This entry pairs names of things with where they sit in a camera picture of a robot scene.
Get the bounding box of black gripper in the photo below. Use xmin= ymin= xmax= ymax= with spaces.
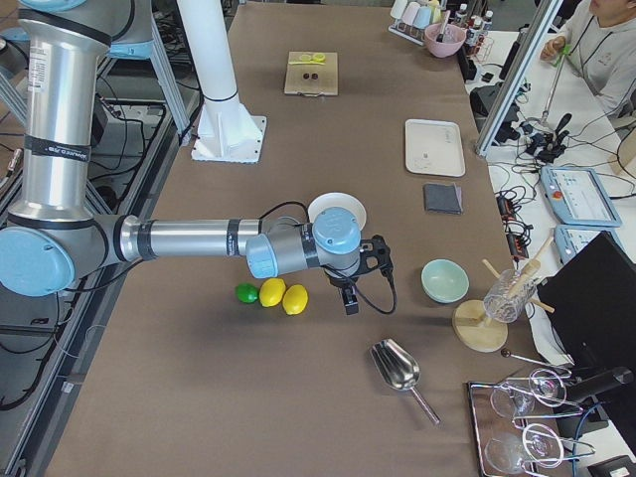
xmin=325 ymin=235 xmax=394 ymax=315

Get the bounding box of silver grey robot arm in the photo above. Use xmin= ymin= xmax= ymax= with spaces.
xmin=1 ymin=1 xmax=393 ymax=314

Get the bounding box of cream rabbit tray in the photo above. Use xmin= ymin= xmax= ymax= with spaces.
xmin=404 ymin=118 xmax=465 ymax=177

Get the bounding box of yellow lemon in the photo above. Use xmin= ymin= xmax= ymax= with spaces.
xmin=258 ymin=277 xmax=287 ymax=307
xmin=282 ymin=284 xmax=309 ymax=315

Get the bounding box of metal scoop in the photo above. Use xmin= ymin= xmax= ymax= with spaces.
xmin=370 ymin=338 xmax=441 ymax=426

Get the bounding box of mint green bowl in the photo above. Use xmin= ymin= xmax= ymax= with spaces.
xmin=420 ymin=258 xmax=469 ymax=304

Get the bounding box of cream round plate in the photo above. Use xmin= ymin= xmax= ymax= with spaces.
xmin=308 ymin=192 xmax=367 ymax=231

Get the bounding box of green lime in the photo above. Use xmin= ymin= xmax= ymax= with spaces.
xmin=235 ymin=283 xmax=259 ymax=304

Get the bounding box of wooden cup stand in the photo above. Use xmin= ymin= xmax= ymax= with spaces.
xmin=452 ymin=237 xmax=555 ymax=353

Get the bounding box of grey folded cloth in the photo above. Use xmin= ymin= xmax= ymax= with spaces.
xmin=423 ymin=183 xmax=463 ymax=215

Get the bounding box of clear textured glass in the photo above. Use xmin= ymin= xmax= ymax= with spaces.
xmin=484 ymin=269 xmax=536 ymax=323

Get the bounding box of bamboo cutting board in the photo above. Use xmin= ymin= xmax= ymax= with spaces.
xmin=283 ymin=51 xmax=339 ymax=97

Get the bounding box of blue teach pendant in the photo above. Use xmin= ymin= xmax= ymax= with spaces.
xmin=554 ymin=225 xmax=617 ymax=264
xmin=540 ymin=166 xmax=622 ymax=228

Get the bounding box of black monitor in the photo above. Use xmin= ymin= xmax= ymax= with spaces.
xmin=538 ymin=232 xmax=635 ymax=371

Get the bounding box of pink mixing bowl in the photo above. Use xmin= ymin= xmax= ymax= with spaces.
xmin=423 ymin=23 xmax=466 ymax=58

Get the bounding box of pastel cups rack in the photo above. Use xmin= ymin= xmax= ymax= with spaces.
xmin=389 ymin=0 xmax=442 ymax=43

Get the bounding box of seated person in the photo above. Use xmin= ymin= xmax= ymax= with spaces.
xmin=541 ymin=0 xmax=635 ymax=119

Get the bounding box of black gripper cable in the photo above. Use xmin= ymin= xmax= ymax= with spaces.
xmin=257 ymin=200 xmax=398 ymax=315

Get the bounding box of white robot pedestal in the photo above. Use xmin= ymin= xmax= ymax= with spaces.
xmin=177 ymin=0 xmax=266 ymax=164

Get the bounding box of wire wine glass rack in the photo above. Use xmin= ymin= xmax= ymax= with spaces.
xmin=466 ymin=368 xmax=595 ymax=476

